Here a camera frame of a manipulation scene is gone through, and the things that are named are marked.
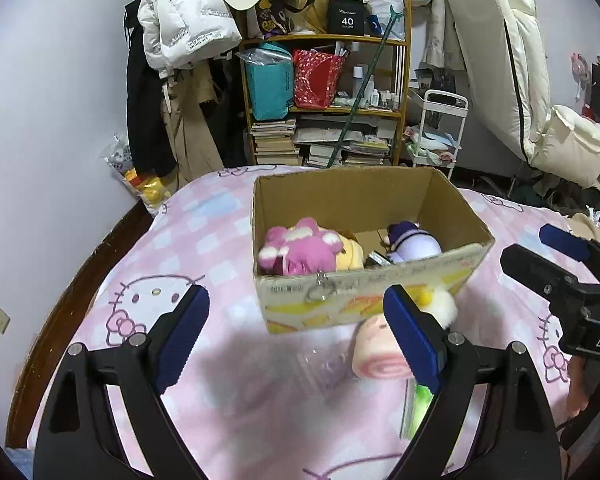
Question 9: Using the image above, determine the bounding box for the green tissue pack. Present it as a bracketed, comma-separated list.
[400, 379, 434, 440]

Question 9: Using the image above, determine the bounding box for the white fluffy plush keychain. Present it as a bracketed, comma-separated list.
[413, 287, 457, 330]

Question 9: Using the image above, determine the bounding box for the pink swiss roll plush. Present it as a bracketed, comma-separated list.
[352, 314, 414, 380]

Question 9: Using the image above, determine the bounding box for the person right hand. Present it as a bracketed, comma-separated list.
[566, 356, 588, 418]

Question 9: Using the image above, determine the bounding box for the purple white plush toy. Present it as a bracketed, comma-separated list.
[384, 221, 442, 264]

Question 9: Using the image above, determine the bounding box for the pink hello kitty blanket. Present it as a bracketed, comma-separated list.
[26, 164, 600, 480]

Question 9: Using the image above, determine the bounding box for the white rolling cart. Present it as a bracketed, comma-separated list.
[405, 88, 469, 179]

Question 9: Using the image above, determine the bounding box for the yellow plush toy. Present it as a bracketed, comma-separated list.
[336, 234, 364, 272]

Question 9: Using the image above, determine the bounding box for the cardboard box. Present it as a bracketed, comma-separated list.
[251, 167, 494, 334]

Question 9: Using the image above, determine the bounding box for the pink bear plush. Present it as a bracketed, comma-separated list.
[257, 217, 343, 276]

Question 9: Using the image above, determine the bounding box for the yellow plush in bag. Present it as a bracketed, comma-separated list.
[102, 134, 171, 217]

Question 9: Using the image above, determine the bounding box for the wooden bookshelf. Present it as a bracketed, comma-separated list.
[239, 0, 413, 166]

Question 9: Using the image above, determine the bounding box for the black hanging coat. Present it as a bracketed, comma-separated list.
[124, 0, 176, 178]

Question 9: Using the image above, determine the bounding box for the green pole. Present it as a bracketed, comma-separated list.
[326, 6, 403, 169]

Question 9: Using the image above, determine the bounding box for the beige trench coat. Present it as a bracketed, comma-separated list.
[162, 62, 224, 193]

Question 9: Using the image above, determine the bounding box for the stack of books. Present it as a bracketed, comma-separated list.
[250, 118, 301, 166]

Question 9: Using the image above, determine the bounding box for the red gift bag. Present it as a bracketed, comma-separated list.
[292, 50, 344, 110]

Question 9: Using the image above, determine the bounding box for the black box with 40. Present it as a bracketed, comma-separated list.
[327, 0, 365, 36]

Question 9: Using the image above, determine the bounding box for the teal bag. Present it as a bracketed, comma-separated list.
[238, 44, 294, 122]

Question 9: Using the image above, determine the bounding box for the white puffer jacket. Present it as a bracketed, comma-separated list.
[137, 0, 242, 78]

